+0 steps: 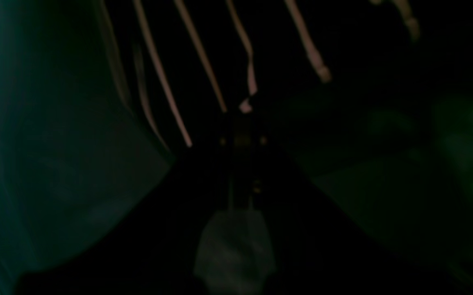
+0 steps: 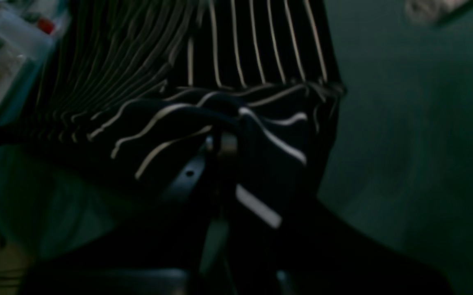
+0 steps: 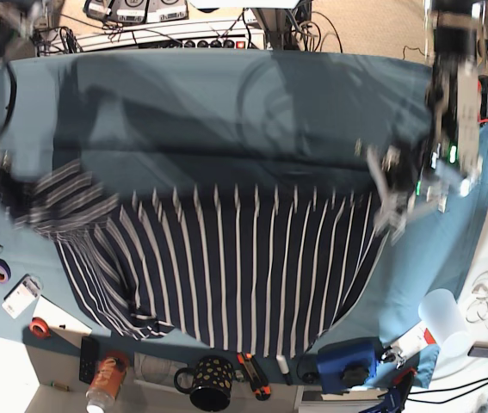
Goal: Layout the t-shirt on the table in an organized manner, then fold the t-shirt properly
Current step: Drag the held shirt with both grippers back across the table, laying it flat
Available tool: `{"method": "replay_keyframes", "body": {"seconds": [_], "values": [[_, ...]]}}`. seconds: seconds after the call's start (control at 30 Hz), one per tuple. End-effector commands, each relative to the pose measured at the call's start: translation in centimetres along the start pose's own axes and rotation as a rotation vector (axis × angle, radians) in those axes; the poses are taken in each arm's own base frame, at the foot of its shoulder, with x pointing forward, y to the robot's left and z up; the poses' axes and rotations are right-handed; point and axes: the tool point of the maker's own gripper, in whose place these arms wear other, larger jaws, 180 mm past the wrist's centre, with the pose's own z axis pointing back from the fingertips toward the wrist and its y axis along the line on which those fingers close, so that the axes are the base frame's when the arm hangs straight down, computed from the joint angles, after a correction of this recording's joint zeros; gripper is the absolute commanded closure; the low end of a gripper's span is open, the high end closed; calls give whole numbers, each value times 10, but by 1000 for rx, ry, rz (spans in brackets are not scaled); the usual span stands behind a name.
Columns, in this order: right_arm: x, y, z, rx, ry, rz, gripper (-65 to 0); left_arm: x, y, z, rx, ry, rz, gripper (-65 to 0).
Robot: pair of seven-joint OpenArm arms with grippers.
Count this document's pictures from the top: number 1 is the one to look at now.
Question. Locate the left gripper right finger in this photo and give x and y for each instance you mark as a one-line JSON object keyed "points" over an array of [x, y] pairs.
{"points": [[322, 250]]}

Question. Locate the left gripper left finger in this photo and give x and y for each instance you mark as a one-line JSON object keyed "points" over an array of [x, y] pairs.
{"points": [[152, 250]]}

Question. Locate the navy white striped t-shirt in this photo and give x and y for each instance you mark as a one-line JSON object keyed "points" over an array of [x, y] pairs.
{"points": [[182, 64]]}

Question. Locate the teal table cloth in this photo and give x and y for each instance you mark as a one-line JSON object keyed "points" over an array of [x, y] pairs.
{"points": [[73, 160]]}

